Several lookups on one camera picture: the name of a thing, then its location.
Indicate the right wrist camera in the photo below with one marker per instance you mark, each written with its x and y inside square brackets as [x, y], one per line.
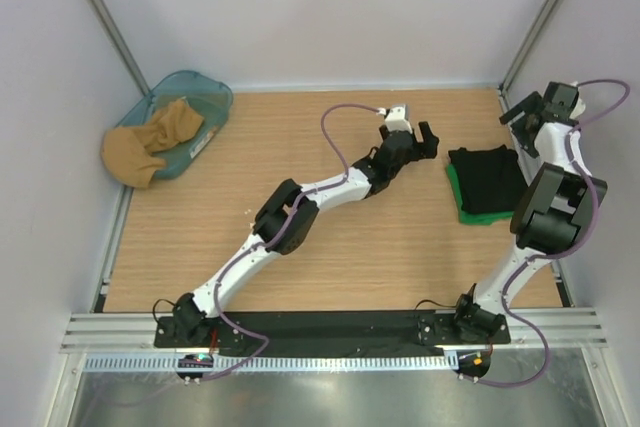
[579, 108]

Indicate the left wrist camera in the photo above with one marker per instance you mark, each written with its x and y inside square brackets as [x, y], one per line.
[396, 118]

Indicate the green tank top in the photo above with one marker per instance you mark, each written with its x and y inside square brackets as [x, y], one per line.
[466, 214]

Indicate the white slotted cable duct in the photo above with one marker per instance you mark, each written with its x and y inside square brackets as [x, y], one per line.
[202, 363]

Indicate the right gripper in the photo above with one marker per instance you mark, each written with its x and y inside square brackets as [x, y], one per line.
[532, 102]

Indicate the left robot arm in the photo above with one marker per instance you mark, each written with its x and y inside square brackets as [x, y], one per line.
[284, 221]

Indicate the black tank top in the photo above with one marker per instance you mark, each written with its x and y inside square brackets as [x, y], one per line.
[492, 179]

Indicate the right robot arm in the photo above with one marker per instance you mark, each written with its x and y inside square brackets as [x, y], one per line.
[554, 217]

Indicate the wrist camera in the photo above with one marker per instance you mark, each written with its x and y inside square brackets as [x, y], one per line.
[396, 118]
[579, 108]

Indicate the tan tank top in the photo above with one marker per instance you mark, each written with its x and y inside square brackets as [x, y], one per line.
[129, 152]

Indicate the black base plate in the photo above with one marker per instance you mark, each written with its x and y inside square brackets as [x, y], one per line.
[334, 334]

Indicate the blue plastic basket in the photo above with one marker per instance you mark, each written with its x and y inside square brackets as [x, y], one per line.
[209, 98]

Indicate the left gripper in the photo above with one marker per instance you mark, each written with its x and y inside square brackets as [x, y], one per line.
[429, 145]

